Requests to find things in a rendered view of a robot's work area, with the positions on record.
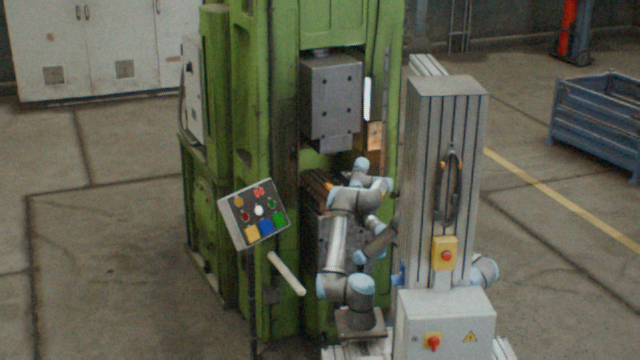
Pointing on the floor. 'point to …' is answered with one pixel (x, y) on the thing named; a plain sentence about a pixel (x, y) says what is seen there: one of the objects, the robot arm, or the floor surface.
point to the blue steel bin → (599, 117)
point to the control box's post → (251, 302)
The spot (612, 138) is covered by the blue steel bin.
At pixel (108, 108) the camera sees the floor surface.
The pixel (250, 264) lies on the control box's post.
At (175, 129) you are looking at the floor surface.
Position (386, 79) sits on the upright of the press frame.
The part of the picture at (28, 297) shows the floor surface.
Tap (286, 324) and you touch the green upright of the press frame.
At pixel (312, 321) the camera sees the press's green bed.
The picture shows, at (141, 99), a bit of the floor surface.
